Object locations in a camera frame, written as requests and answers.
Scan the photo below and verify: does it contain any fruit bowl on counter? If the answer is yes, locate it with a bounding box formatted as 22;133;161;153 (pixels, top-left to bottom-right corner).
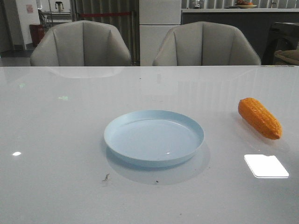
235;0;257;9

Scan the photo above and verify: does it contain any white cabinet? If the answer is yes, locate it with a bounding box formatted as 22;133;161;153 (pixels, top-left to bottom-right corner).
139;0;182;66

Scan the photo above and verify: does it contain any grey chair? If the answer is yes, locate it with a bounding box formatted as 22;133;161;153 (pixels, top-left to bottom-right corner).
30;20;131;67
153;21;261;66

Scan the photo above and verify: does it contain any dark grey counter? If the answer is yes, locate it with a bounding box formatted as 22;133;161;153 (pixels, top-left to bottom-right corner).
181;8;299;65

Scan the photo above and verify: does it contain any orange corn cob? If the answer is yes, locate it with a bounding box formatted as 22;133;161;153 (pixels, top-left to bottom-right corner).
238;98;283;140

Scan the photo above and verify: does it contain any red bin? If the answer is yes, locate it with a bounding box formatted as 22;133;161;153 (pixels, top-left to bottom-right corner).
29;24;45;47

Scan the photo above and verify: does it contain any grey chair right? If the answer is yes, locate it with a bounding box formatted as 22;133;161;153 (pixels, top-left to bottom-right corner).
153;21;261;66

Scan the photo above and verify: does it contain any grey chair left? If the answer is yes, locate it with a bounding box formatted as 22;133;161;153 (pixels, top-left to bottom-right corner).
30;20;131;67

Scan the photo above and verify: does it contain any light blue plate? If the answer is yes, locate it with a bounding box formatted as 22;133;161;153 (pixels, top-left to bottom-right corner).
104;110;205;168

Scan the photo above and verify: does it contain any olive brown sofa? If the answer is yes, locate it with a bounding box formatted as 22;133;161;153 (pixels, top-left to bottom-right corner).
274;50;299;65

